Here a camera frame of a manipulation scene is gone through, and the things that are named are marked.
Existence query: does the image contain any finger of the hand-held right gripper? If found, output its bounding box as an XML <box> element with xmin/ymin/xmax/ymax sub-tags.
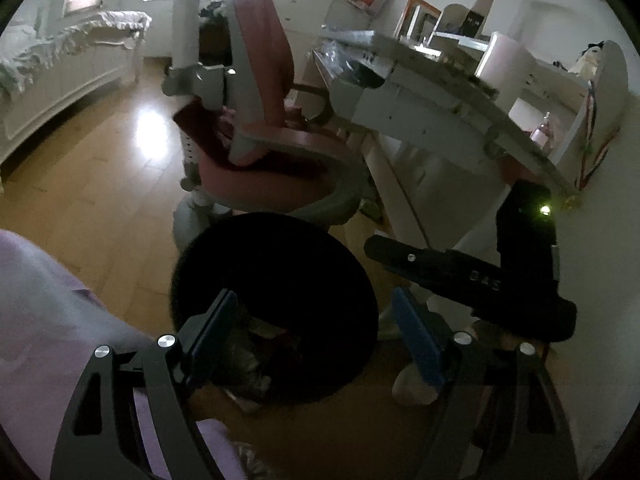
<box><xmin>364</xmin><ymin>235</ymin><xmax>454</xmax><ymax>302</ymax></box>

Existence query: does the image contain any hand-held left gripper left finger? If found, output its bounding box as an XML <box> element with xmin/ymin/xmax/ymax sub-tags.
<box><xmin>50</xmin><ymin>287</ymin><xmax>240</xmax><ymax>480</ymax></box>

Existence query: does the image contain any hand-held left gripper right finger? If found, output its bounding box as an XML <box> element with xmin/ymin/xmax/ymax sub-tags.
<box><xmin>391</xmin><ymin>286</ymin><xmax>581</xmax><ymax>480</ymax></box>

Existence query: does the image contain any black bin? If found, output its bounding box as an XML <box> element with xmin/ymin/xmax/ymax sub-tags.
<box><xmin>170</xmin><ymin>212</ymin><xmax>380</xmax><ymax>406</ymax></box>

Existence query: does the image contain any medal with ribbon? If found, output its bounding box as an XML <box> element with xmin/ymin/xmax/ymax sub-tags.
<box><xmin>565</xmin><ymin>80</ymin><xmax>621</xmax><ymax>208</ymax></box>

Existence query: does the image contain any pink bottle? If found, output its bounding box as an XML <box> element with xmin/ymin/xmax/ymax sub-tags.
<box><xmin>530</xmin><ymin>112</ymin><xmax>553</xmax><ymax>151</ymax></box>

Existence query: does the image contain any white study desk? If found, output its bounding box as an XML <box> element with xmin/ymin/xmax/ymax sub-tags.
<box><xmin>312</xmin><ymin>27</ymin><xmax>583</xmax><ymax>341</ymax></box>

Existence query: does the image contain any purple tablecloth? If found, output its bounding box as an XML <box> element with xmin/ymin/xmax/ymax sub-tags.
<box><xmin>0</xmin><ymin>227</ymin><xmax>251</xmax><ymax>480</ymax></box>

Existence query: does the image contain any white shelf panel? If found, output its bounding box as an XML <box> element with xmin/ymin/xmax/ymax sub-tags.
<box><xmin>550</xmin><ymin>40</ymin><xmax>631</xmax><ymax>196</ymax></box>

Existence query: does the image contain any pale pink roll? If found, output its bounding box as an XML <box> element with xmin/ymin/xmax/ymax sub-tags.
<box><xmin>480</xmin><ymin>32</ymin><xmax>538</xmax><ymax>91</ymax></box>

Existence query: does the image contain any small doll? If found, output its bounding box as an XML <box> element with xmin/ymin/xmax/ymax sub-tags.
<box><xmin>575</xmin><ymin>42</ymin><xmax>606</xmax><ymax>76</ymax></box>

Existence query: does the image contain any orange framed picture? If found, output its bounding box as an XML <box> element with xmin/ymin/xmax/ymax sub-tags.
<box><xmin>395</xmin><ymin>0</ymin><xmax>443</xmax><ymax>41</ymax></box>

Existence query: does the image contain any pink and grey chair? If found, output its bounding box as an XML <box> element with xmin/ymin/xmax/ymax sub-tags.
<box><xmin>161</xmin><ymin>0</ymin><xmax>372</xmax><ymax>253</ymax></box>

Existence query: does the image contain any white dresser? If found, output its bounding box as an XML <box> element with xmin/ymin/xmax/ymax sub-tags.
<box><xmin>270</xmin><ymin>0</ymin><xmax>371</xmax><ymax>33</ymax></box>

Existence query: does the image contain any white bed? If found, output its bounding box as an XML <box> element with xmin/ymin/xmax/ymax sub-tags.
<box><xmin>0</xmin><ymin>10</ymin><xmax>153</xmax><ymax>171</ymax></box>

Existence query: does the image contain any dark bag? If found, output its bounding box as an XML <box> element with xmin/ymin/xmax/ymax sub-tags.
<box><xmin>199</xmin><ymin>2</ymin><xmax>236</xmax><ymax>68</ymax></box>

